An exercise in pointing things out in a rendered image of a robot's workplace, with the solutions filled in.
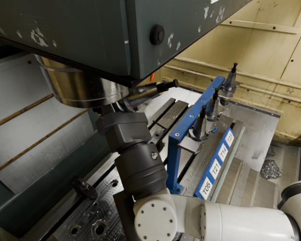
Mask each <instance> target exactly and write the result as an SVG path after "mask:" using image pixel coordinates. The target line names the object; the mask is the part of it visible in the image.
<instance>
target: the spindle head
mask: <svg viewBox="0 0 301 241"><path fill-rule="evenodd" d="M251 1H252V0H218V1H216V2H214V3H211V0H0V42H3V43H5V44H9V45H11V46H14V47H17V48H20V49H22V50H25V51H28V52H30V53H33V54H36V55H39V56H42V57H45V58H48V59H50V60H53V61H56V62H58V63H61V64H64V65H67V66H70V67H73V68H75V69H78V70H81V71H84V72H87V73H89V74H92V75H95V76H97V77H100V78H103V79H106V80H109V81H112V82H114V83H117V84H120V85H123V86H126V87H128V88H134V87H135V86H137V85H138V84H139V83H141V82H142V81H143V80H145V79H146V78H148V77H149V76H150V75H152V74H153V73H154V72H156V71H157V70H158V69H160V68H161V67H163V66H164V65H165V64H167V63H168V62H169V61H171V60H172V59H174V58H175V57H176V56H177V55H179V54H180V53H181V52H183V51H184V50H185V49H187V48H188V47H190V46H191V45H192V44H194V43H195V42H197V41H198V40H199V39H201V38H202V37H203V36H205V35H206V34H207V33H209V32H210V31H211V30H213V29H214V28H215V27H217V26H218V25H219V24H221V23H222V22H224V21H225V20H226V19H228V18H229V17H230V16H232V15H233V14H234V13H236V12H237V11H238V10H240V9H241V8H243V7H244V6H245V5H247V4H248V3H249V2H251Z"/></svg>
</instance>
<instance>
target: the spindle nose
mask: <svg viewBox="0 0 301 241"><path fill-rule="evenodd" d="M34 56H35V58H36V60H37V62H38V64H39V67H40V69H41V71H42V73H43V75H44V78H45V80H46V82H47V84H48V86H49V88H50V90H51V92H52V93H53V94H54V96H55V98H56V99H57V100H58V101H59V102H60V103H62V104H64V105H67V106H70V107H74V108H82V109H89V108H98V107H103V106H106V105H109V104H112V103H115V102H117V101H119V100H121V99H123V98H124V97H125V96H127V95H128V94H129V93H130V92H131V91H132V90H133V89H134V88H128V87H126V86H123V85H120V84H117V83H114V82H112V81H109V80H106V79H103V78H100V77H97V76H95V75H92V74H89V73H87V72H84V71H81V70H78V69H75V68H73V67H70V66H67V65H64V64H61V63H58V62H56V61H53V60H50V59H48V58H45V57H42V56H39V55H36V54H34Z"/></svg>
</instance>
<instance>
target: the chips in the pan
mask: <svg viewBox="0 0 301 241"><path fill-rule="evenodd" d="M273 148H274V147H273V146H269V149H268V152H267V154H266V157H265V158H266V159H267V158H272V157H274V156H275V152H273V151H274V150H273ZM280 173H281V171H279V168H278V166H277V165H276V161H274V160H269V159H267V160H265V161H264V163H263V165H262V168H261V170H260V175H261V177H262V178H264V179H266V180H269V179H274V180H275V179H278V178H280V177H281V175H280Z"/></svg>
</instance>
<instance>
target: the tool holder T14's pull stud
mask: <svg viewBox="0 0 301 241"><path fill-rule="evenodd" d="M172 87H175V88H177V87H179V82H178V80H177V79H174V80H173V81H172V82H169V83H167V82H163V83H160V84H158V90H159V92H160V93H162V92H165V91H168V90H169V88H172Z"/></svg>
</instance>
